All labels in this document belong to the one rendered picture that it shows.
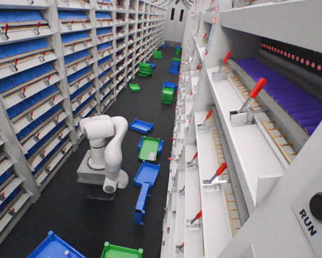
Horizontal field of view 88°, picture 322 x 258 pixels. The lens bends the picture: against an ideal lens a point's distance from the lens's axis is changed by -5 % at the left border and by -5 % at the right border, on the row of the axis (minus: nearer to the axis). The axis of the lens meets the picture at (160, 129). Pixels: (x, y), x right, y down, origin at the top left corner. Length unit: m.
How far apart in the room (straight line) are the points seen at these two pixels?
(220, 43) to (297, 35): 0.51
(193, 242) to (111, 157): 0.53
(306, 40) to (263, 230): 0.20
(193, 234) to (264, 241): 0.43
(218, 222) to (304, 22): 0.37
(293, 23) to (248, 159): 0.18
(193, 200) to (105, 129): 0.54
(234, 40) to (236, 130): 0.47
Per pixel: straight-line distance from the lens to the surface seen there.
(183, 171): 1.05
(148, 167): 2.04
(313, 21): 0.23
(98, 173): 1.48
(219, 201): 0.46
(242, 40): 0.76
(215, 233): 0.42
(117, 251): 1.16
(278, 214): 0.20
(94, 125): 0.92
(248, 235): 0.25
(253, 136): 0.33
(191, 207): 0.68
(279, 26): 0.30
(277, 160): 0.29
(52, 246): 1.23
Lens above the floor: 1.49
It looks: 34 degrees down
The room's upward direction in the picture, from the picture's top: 9 degrees clockwise
